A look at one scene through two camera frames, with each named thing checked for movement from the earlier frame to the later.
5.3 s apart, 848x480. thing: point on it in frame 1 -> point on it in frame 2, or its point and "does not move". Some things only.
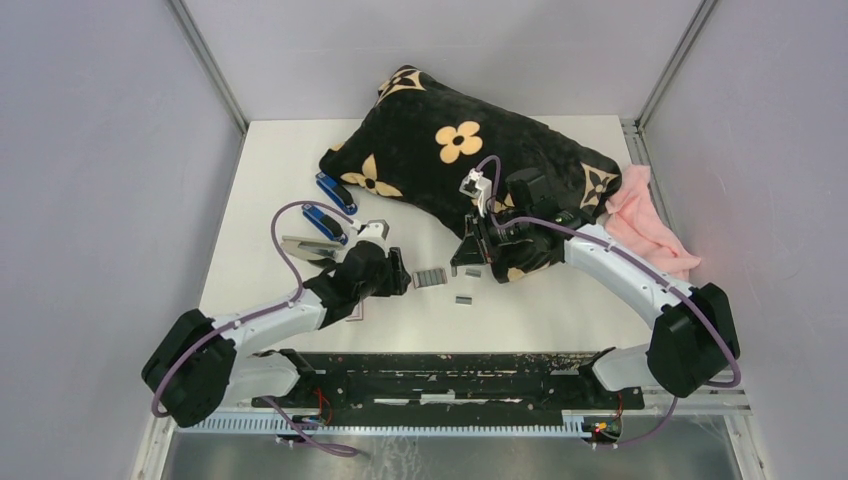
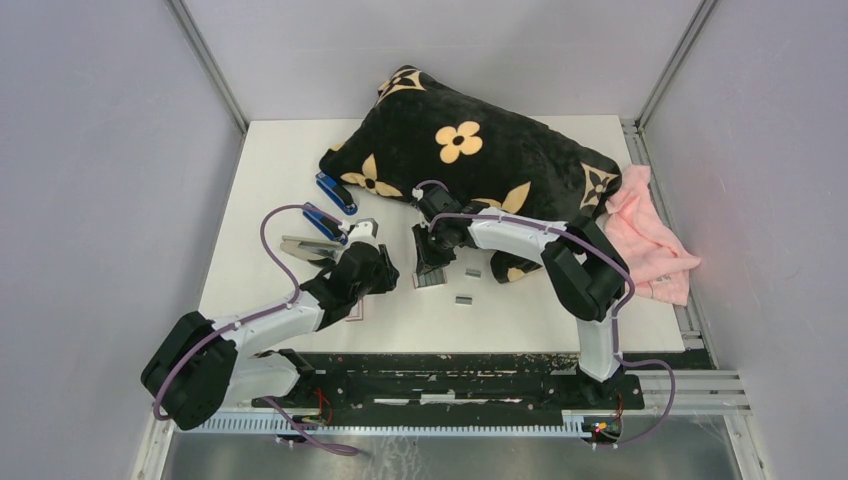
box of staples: (429, 277) does not move
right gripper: (472, 250) -> (426, 260)
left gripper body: (380, 286) does not move
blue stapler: (337, 193) does not move
